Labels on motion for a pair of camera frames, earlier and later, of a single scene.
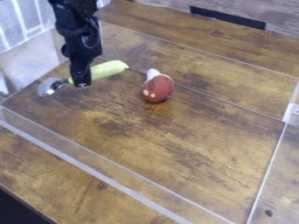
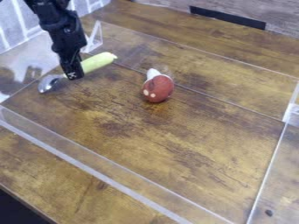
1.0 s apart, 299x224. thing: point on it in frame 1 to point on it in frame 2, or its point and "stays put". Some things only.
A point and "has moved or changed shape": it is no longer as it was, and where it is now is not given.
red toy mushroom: (158, 87) stays put
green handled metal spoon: (99, 69) has moved or changed shape
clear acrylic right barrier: (277, 203) stays put
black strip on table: (229, 17) stays put
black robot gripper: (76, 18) to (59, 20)
